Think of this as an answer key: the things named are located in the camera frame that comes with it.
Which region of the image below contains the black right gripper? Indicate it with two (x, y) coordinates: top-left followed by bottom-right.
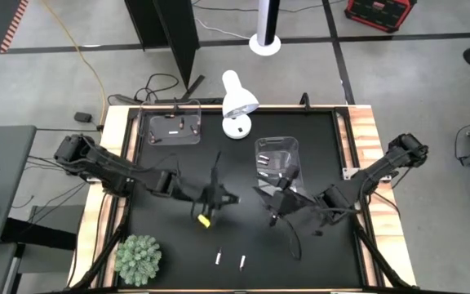
(252, 171), (330, 226)

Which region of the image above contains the tall clear plastic bin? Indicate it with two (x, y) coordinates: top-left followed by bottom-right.
(254, 136), (303, 194)

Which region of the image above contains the low clear plastic bin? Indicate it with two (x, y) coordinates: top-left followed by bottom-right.
(148, 109), (202, 145)

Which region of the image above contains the black table mat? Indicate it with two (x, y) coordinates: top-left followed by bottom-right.
(131, 109), (362, 289)

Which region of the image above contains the green artificial plant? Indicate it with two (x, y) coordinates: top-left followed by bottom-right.
(113, 233), (163, 287)

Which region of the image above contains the white desk lamp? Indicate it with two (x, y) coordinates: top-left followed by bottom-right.
(221, 69), (260, 140)

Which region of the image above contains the black partition panel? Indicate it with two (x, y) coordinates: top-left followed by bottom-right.
(123, 0), (202, 90)

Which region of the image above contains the white black pole stand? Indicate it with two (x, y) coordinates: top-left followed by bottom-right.
(248, 0), (282, 57)

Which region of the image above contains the red black crate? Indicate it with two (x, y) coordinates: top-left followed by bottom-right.
(344, 0), (419, 34)

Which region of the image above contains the grey desk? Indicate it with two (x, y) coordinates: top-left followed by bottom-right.
(0, 124), (38, 251)

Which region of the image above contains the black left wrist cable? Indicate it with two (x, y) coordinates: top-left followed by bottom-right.
(209, 150), (223, 193)

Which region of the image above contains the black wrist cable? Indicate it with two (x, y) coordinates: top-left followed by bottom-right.
(282, 219), (304, 262)
(209, 150), (223, 193)

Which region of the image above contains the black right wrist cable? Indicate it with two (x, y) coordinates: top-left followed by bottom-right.
(282, 219), (304, 262)

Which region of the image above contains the black table frame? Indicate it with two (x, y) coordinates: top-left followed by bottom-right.
(69, 104), (418, 294)

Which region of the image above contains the black cable bundle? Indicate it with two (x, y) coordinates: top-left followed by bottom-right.
(107, 73), (180, 106)

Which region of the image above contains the white cable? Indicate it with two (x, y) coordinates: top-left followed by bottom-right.
(193, 16), (253, 42)

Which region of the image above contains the yellow cable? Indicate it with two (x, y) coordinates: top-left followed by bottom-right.
(41, 0), (108, 112)

